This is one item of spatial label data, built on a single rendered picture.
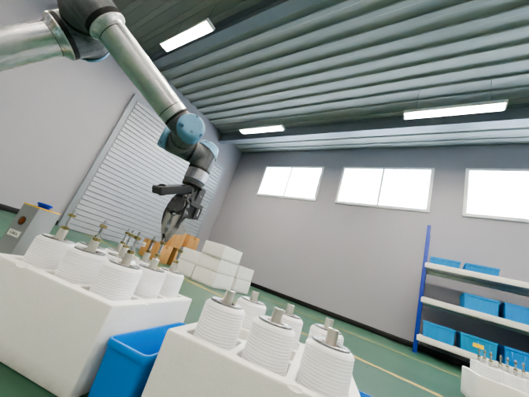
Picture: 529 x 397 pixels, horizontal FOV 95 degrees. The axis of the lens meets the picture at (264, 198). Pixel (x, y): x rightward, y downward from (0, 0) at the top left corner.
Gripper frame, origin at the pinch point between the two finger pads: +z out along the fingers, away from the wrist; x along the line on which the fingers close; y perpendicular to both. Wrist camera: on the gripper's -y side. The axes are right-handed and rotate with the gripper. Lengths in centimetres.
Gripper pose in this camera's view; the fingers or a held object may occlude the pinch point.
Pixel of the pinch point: (164, 236)
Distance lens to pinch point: 82.7
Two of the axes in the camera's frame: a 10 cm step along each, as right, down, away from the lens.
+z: -3.1, 9.1, -2.9
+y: 4.2, 4.0, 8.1
